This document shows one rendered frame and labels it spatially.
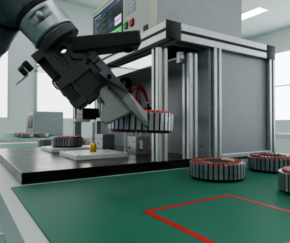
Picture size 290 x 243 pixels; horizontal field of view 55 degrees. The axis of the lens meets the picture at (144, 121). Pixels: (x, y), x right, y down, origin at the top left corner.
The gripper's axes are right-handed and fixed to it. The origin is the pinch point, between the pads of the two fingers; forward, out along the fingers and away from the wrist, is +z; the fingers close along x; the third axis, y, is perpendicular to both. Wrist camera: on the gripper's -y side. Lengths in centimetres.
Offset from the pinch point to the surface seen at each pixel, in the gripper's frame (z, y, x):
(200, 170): 14.9, -2.7, -4.1
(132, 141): 6.3, 2.7, -36.7
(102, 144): 2, 11, -58
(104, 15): -34, -21, -59
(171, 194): 10.9, 4.7, 5.3
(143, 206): 7.4, 8.6, 10.9
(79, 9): -204, -104, -536
